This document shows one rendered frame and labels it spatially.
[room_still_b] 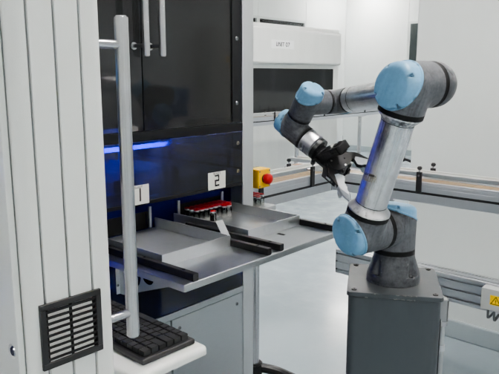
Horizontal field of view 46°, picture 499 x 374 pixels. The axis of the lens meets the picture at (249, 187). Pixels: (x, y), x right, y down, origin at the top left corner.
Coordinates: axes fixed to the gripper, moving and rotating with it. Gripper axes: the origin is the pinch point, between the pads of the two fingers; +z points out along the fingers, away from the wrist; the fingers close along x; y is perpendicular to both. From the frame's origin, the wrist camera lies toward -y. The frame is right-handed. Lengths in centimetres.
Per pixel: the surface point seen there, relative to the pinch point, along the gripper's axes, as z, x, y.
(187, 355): 6, 72, -19
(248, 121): -54, -5, 26
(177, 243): -30, 47, 17
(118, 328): -10, 79, -15
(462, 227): 18, -94, 123
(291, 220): -16.1, 11.2, 28.5
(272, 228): -16.6, 20.2, 23.9
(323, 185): -37, -40, 88
